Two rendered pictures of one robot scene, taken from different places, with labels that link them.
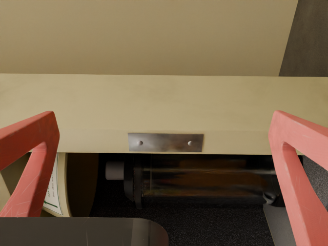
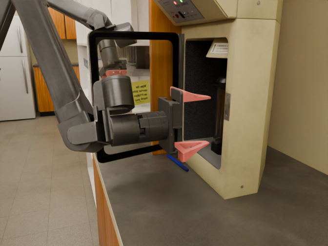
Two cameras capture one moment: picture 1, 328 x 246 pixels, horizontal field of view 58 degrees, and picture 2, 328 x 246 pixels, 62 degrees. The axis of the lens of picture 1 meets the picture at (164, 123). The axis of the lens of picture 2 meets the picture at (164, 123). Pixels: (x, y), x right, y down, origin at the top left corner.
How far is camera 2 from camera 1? 0.47 m
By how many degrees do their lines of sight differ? 37
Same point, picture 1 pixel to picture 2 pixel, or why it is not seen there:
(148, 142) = (227, 100)
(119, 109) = (243, 88)
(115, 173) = not seen: hidden behind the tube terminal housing
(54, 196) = (216, 51)
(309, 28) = (310, 179)
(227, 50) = (318, 132)
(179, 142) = (226, 112)
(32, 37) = not seen: outside the picture
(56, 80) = (266, 54)
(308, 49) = (297, 176)
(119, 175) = not seen: hidden behind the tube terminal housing
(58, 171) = (226, 54)
